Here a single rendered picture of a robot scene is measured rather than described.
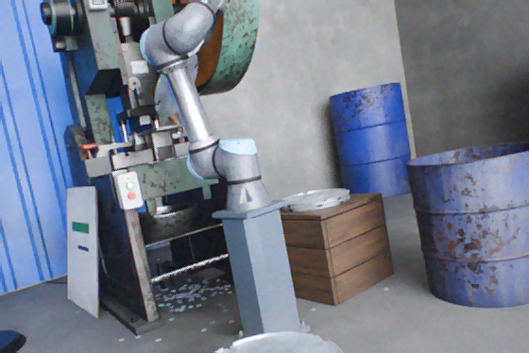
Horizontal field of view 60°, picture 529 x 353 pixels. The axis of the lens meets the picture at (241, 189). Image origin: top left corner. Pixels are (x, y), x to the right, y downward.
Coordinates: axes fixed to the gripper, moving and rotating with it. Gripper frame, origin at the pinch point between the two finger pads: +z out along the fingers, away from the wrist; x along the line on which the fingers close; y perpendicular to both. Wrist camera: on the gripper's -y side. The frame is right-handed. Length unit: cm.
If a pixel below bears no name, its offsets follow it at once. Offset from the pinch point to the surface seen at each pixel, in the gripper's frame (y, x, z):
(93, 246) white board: -16, 7, 95
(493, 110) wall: -253, 188, -112
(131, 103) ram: -17.0, -13.7, 31.2
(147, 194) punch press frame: -1, 17, 56
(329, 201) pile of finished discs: 1, 78, 16
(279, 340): 88, 73, 39
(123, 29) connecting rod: -22.6, -35.8, 7.2
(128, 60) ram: -18.6, -25.0, 16.8
